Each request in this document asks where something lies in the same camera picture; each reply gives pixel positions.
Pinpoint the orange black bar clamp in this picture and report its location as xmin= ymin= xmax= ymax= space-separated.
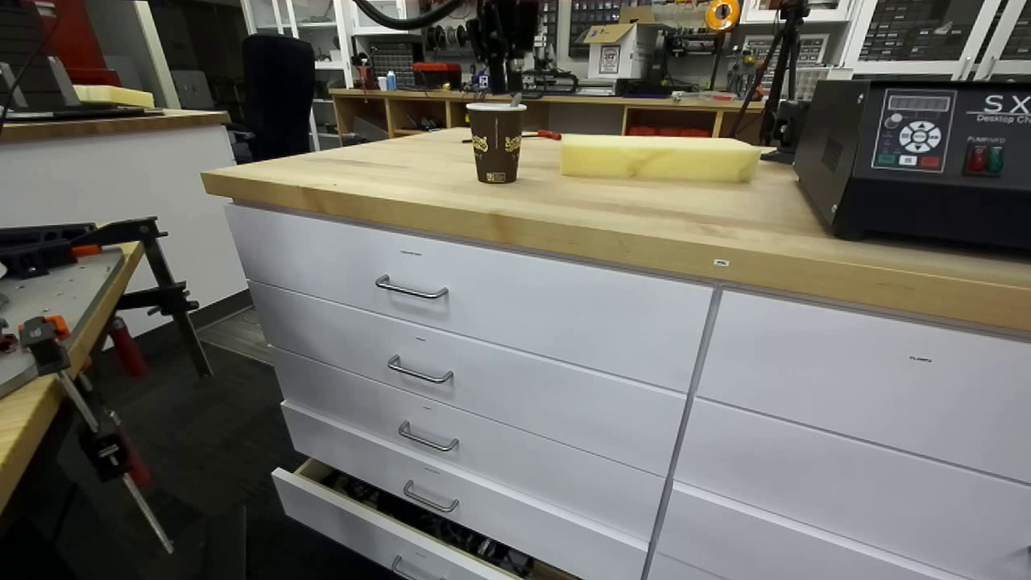
xmin=21 ymin=316 xmax=174 ymax=556

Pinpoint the black camera tripod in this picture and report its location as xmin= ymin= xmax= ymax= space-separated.
xmin=730 ymin=0 xmax=809 ymax=144

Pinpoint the open bottom white drawer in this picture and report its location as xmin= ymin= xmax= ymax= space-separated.
xmin=272 ymin=462 xmax=567 ymax=580

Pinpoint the black office chair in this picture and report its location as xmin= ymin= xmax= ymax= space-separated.
xmin=235 ymin=34 xmax=316 ymax=162

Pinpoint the yellow foam block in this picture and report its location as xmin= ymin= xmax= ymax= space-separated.
xmin=560 ymin=136 xmax=761 ymax=183

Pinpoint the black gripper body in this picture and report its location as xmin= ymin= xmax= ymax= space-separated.
xmin=470 ymin=0 xmax=540 ymax=55

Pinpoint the top left white drawer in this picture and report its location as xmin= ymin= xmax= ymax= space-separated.
xmin=230 ymin=207 xmax=711 ymax=391

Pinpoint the brown paper coffee cup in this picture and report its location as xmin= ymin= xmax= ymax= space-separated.
xmin=468 ymin=105 xmax=524 ymax=183

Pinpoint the wooden shelf workbench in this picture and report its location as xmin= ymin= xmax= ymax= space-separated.
xmin=333 ymin=91 xmax=764 ymax=141

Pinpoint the black control box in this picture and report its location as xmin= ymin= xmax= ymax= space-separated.
xmin=796 ymin=80 xmax=1031 ymax=251

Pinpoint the top right white drawer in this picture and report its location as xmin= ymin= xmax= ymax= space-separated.
xmin=700 ymin=295 xmax=1031 ymax=484

